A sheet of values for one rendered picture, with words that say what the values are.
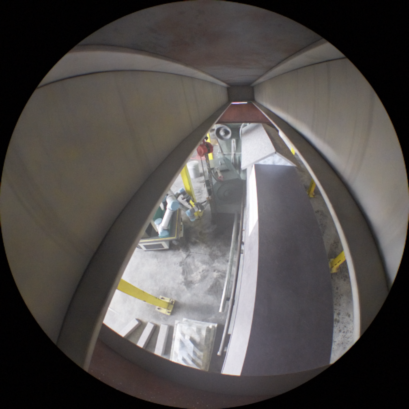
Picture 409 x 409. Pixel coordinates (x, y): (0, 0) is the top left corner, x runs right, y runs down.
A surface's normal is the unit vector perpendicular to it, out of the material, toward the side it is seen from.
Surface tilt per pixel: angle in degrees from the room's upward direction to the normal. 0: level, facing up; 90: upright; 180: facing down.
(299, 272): 0
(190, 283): 0
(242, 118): 90
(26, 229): 90
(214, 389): 0
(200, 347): 19
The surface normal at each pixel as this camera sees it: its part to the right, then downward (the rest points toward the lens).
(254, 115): -0.22, 0.69
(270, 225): -0.16, -0.72
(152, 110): 0.96, 0.04
